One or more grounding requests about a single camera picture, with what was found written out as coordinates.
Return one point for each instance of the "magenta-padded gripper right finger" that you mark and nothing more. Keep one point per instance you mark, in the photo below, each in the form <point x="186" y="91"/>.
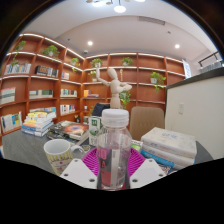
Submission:
<point x="146" y="171"/>

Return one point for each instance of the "ceiling lights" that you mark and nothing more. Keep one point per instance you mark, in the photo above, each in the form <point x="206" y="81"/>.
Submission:
<point x="120" y="9"/>

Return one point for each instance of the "clear plastic water bottle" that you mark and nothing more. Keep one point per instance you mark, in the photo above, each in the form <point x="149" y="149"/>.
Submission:
<point x="114" y="146"/>

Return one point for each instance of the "dark flat book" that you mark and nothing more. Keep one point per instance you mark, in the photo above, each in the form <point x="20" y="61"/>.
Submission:
<point x="75" y="129"/>

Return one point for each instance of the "wooden artist mannequin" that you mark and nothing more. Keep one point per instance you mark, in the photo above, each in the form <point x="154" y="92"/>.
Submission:
<point x="115" y="86"/>

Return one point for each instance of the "wooden bookshelf unit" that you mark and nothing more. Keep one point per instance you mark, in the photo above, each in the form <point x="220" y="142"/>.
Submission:
<point x="146" y="70"/>

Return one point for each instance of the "tall green white carton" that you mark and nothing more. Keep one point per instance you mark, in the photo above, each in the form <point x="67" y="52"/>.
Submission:
<point x="94" y="128"/>

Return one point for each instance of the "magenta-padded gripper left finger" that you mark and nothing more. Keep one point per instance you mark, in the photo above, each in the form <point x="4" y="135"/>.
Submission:
<point x="80" y="171"/>

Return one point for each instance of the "dark blue chair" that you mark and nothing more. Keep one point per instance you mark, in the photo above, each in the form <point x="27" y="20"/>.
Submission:
<point x="99" y="109"/>

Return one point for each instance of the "beige upholstered chair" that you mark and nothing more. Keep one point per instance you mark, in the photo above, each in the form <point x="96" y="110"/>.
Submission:
<point x="146" y="120"/>

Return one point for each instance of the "white wall switch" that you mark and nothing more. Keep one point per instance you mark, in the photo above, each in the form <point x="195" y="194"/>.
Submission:
<point x="181" y="108"/>

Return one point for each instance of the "black railing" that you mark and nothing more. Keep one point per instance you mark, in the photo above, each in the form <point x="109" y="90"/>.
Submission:
<point x="213" y="66"/>

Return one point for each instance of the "yellow striped cartoon mug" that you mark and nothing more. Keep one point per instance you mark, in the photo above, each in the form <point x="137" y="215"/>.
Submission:
<point x="58" y="155"/>

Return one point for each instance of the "stack of colourful books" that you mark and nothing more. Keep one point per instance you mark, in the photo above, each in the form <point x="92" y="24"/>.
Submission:
<point x="38" y="122"/>

